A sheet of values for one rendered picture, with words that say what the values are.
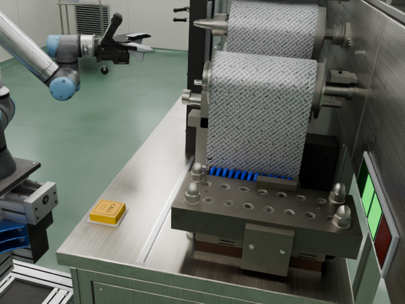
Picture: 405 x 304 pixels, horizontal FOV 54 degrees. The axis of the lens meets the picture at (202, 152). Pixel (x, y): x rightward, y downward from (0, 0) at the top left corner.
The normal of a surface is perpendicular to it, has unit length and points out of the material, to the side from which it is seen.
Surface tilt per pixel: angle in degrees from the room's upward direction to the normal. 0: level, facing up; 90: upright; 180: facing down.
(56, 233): 0
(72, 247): 0
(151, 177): 0
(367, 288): 90
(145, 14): 90
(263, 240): 90
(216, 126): 90
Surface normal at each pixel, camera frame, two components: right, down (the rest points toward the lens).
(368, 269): -0.20, 0.43
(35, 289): 0.05, -0.89
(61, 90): 0.18, 0.45
